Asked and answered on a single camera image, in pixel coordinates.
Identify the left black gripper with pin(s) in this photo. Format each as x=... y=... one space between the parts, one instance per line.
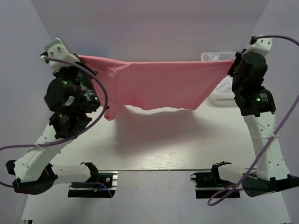
x=62 y=73

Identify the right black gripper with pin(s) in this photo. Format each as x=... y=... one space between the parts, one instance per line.
x=239 y=57

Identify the pink t shirt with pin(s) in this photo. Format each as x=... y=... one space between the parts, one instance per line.
x=153 y=85

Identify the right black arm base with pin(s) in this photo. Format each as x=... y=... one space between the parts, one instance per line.
x=206 y=185

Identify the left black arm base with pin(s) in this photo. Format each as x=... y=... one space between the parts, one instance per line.
x=103 y=185

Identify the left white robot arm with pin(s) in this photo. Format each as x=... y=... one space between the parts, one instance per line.
x=34 y=173

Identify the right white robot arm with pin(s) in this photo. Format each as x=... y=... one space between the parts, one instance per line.
x=268 y=172

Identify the white crumpled t shirt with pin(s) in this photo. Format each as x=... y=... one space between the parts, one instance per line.
x=225 y=84

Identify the white plastic basket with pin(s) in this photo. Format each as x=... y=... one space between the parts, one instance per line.
x=222 y=95

